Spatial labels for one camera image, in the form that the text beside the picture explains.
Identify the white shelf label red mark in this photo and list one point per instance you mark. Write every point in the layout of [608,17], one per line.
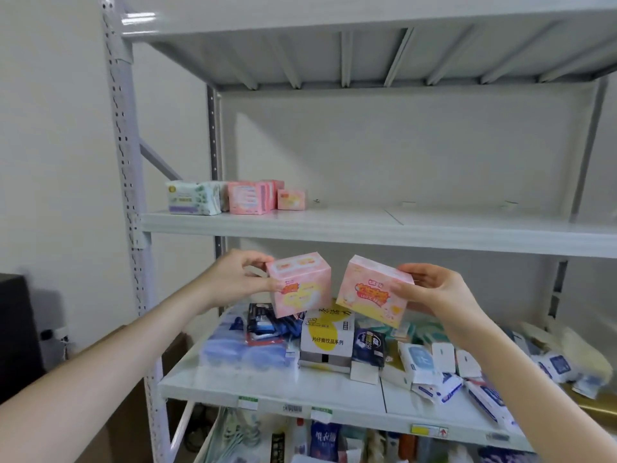
[430,431]

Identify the dark blue packet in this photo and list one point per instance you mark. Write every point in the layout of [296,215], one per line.
[369,347]

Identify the gold box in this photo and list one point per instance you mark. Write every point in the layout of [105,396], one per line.
[595,402]

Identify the grey metal shelving rack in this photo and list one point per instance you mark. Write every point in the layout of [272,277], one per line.
[366,226]

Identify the black cabinet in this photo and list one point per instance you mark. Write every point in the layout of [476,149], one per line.
[19,332]

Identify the blue detergent pouch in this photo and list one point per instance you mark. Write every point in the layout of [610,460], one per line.
[325,443]

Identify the person's right hand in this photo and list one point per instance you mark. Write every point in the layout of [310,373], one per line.
[446,294]

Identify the pink box with yellow print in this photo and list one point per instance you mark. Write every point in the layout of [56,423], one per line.
[300,284]

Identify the pink soft pack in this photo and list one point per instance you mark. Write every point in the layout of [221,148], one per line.
[246,198]
[275,193]

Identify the green and white slim packet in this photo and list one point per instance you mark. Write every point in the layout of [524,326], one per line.
[393,330]

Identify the white and yellow carton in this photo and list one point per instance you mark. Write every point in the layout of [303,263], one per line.
[328,339]

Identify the green and white soft pack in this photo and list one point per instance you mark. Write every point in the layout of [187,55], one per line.
[190,198]

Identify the person's left hand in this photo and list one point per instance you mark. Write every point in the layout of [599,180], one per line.
[230,279]

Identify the brown cardboard box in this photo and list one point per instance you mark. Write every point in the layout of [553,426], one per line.
[130,429]

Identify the person's left thumb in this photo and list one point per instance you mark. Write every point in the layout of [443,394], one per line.
[265,284]

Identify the person's left forearm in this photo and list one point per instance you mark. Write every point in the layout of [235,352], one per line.
[106,371]

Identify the white packet with blue label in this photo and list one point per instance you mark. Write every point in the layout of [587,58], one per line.
[557,366]
[418,364]

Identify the blue wrapped tissue pack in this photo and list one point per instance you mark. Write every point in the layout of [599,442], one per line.
[241,349]

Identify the small white box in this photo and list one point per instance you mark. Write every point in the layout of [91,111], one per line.
[365,373]
[443,356]
[468,365]

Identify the cream tissue pack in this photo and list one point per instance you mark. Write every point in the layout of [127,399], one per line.
[578,347]

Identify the green and white shelf label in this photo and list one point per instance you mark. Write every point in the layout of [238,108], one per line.
[250,403]

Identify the person's right thumb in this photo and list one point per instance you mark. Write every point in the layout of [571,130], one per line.
[404,289]

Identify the pink box with red label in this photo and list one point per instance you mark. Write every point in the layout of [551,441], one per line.
[369,294]

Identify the person's right forearm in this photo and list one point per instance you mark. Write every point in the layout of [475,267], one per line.
[530,385]

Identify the white and blue flat packet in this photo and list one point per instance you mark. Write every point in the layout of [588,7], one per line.
[491,405]
[438,388]

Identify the green striped pack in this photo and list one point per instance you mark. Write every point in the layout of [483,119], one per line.
[231,438]

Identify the small pink box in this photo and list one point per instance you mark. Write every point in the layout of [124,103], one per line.
[291,200]

